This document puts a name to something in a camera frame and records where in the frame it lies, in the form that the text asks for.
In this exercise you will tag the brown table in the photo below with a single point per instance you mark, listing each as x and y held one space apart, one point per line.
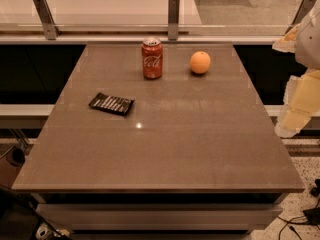
192 153

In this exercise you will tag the middle metal railing bracket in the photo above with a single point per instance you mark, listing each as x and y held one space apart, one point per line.
173 19

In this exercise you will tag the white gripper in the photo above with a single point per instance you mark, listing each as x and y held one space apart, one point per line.
308 44

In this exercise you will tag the orange fruit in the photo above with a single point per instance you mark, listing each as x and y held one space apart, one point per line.
200 62

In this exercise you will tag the right metal railing bracket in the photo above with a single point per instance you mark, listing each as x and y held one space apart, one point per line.
304 8

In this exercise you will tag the black rxbar chocolate wrapper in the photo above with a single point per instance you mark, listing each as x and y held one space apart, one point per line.
111 104

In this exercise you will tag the red coca-cola can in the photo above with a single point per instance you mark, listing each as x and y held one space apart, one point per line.
152 57

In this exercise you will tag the metal railing bracket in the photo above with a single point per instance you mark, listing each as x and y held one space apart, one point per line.
304 8
51 31
173 19

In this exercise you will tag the left metal railing bracket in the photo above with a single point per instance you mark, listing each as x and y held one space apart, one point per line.
51 31

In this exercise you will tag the dark equipment bottom left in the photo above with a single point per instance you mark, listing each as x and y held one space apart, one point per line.
18 218

